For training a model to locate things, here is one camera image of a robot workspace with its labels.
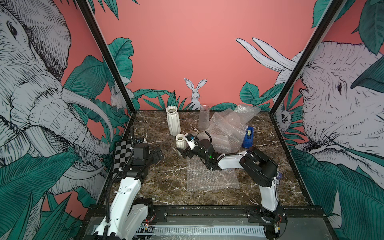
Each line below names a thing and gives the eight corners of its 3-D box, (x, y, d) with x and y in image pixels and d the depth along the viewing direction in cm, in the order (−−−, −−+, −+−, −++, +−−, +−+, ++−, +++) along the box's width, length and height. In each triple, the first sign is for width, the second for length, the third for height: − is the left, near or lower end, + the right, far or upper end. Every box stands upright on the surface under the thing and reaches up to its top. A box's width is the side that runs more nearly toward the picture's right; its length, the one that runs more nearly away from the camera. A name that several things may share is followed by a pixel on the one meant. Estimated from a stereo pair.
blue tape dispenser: (241, 147, 102) (244, 141, 97) (244, 131, 111) (247, 125, 106) (249, 149, 101) (253, 144, 96) (252, 133, 110) (254, 127, 105)
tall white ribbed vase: (170, 136, 107) (165, 114, 89) (171, 128, 112) (167, 105, 94) (180, 136, 107) (177, 114, 89) (181, 128, 112) (178, 105, 94)
